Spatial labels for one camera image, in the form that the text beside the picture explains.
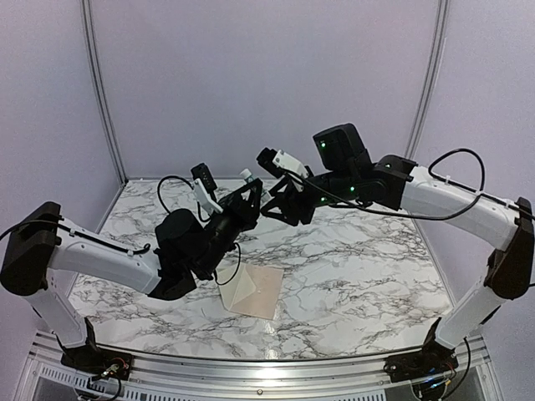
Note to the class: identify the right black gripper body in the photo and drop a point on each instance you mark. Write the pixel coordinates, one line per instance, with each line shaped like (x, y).
(341, 181)

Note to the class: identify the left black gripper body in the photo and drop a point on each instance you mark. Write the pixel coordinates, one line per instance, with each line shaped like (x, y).
(209, 261)

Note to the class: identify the green white glue stick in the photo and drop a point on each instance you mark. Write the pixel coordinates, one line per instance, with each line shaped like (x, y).
(247, 175)

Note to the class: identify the cream envelope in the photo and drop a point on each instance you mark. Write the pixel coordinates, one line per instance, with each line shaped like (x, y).
(254, 291)

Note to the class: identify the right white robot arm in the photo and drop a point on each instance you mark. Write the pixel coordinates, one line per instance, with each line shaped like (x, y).
(505, 225)

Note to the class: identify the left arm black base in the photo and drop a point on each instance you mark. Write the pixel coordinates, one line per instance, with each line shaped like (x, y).
(91, 358)

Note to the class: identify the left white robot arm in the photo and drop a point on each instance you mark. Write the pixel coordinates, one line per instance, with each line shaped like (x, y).
(46, 241)

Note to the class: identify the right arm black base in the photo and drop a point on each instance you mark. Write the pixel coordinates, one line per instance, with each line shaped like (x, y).
(431, 359)

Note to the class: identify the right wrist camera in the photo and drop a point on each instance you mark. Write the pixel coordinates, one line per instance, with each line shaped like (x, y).
(276, 162)

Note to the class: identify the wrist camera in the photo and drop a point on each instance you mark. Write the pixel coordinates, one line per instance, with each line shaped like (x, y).
(205, 188)
(276, 162)

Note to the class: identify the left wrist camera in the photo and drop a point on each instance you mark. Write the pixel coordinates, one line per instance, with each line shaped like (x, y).
(205, 188)

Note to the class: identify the right aluminium corner post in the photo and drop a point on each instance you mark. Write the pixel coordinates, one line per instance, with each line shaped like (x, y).
(430, 77)

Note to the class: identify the curved aluminium front rail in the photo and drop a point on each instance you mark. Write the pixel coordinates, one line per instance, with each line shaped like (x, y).
(258, 367)

